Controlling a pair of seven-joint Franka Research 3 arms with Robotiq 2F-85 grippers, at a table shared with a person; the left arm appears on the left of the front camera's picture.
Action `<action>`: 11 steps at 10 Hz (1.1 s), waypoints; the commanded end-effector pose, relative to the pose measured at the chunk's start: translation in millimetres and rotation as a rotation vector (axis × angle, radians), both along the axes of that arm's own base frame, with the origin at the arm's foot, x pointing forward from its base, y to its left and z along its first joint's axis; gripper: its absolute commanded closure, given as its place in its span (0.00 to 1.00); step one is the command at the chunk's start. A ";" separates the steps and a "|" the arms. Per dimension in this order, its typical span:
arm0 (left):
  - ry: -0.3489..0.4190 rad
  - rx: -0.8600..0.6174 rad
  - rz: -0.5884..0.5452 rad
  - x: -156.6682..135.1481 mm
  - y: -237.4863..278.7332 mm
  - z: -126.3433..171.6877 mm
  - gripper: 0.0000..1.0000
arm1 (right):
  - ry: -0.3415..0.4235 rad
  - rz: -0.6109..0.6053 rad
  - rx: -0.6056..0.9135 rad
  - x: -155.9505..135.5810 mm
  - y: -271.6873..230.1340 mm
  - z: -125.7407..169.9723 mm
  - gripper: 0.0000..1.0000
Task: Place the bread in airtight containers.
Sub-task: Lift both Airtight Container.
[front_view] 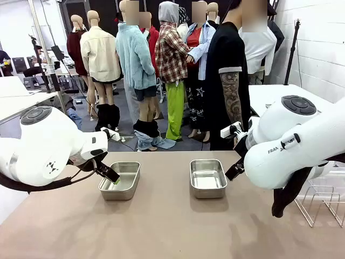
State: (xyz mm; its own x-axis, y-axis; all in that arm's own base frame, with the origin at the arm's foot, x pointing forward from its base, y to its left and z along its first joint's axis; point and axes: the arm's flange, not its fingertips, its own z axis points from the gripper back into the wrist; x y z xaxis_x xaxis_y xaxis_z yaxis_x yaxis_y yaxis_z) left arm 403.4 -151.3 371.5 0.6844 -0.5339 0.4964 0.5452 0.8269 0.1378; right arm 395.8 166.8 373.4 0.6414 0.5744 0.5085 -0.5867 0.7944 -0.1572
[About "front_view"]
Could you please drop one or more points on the mannequin in white shirt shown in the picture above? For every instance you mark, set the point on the mannequin in white shirt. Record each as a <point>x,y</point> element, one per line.
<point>258,48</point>

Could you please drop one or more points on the white table with tray space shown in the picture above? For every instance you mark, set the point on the white table with tray space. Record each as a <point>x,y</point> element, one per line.
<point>269,94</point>

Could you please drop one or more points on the mannequin in red jacket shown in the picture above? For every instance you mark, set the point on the mannequin in red jacket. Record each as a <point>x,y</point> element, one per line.
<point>153,40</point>

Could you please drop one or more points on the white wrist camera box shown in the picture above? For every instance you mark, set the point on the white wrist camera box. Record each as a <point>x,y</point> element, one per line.
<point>227,130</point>
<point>114,136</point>

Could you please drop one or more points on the mannequin in cream jacket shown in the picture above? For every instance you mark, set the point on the mannequin in cream jacket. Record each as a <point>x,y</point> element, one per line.
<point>99,54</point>

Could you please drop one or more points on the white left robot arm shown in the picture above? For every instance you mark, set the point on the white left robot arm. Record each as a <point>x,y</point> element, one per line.
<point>40,140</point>

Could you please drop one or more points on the mannequin in plaid shirt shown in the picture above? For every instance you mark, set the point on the mannequin in plaid shirt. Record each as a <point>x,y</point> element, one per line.
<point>171,54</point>

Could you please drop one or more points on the person in black t-shirt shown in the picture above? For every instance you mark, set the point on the person in black t-shirt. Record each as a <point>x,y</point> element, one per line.
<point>226,48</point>

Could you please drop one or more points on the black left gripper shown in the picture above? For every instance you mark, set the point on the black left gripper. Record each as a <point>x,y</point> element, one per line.
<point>93,163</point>

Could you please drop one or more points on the white side panel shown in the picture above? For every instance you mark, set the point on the white side panel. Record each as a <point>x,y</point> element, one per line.
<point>8,205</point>

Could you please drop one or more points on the white background table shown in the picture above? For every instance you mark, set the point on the white background table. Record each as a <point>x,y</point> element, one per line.
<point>16,97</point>

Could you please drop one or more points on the mannequin in black clothes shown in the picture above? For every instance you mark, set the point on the mannequin in black clothes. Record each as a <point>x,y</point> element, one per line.
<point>213,10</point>

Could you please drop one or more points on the mannequin in striped blue shirt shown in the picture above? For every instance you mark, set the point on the mannequin in striped blue shirt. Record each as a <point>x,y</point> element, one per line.
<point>205,43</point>

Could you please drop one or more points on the black tripod stand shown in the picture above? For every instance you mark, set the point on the black tripod stand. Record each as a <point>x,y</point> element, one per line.
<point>293,48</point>

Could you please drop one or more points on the seated background person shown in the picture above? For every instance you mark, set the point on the seated background person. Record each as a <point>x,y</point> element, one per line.
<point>40,51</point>

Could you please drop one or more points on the rectangular steel container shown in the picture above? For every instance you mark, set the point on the rectangular steel container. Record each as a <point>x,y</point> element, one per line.
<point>118,193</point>
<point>208,178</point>

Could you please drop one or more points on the mannequin in light blue fleece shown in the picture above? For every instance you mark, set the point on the mannequin in light blue fleece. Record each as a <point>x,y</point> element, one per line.
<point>134,59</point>

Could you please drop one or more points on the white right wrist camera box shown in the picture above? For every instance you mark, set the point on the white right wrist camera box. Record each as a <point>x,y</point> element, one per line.
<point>227,130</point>

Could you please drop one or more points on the tattooed right forearm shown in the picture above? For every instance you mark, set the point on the tattooed right forearm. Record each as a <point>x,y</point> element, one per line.
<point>234,108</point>

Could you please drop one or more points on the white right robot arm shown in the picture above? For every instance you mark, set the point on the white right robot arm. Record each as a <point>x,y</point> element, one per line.
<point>291,140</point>

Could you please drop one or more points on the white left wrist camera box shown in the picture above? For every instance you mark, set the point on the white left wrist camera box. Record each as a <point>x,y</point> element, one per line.
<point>114,136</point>

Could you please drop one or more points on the mannequin in maroon dress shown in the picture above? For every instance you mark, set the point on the mannequin in maroon dress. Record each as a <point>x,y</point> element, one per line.
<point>76,51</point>

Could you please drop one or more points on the black light stand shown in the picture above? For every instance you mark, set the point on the black light stand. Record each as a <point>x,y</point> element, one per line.
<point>37,54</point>

